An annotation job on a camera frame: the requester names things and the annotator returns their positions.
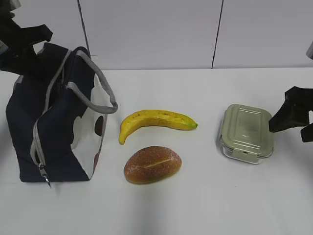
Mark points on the navy lunch bag grey trim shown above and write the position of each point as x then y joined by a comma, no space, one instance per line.
57,125

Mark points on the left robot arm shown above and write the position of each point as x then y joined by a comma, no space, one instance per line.
17,54

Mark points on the brown bread roll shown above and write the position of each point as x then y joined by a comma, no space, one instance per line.
152,164

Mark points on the glass container green lid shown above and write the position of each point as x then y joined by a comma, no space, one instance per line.
244,134

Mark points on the yellow banana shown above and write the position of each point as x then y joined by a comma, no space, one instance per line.
162,118

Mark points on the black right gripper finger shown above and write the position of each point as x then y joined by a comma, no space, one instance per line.
307,133
294,111

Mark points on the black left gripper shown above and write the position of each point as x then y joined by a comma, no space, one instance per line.
17,54

